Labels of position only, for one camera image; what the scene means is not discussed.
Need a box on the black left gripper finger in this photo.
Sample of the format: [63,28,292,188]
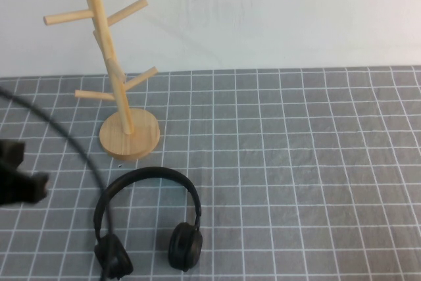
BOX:
[0,170,51,207]
[0,139,27,170]

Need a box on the black over-ear headphones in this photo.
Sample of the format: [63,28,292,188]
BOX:
[93,166,204,280]

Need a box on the wooden branched headphone stand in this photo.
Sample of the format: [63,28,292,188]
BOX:
[43,0,162,160]

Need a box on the grey white-checked tablecloth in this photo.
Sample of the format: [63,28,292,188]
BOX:
[0,65,421,281]

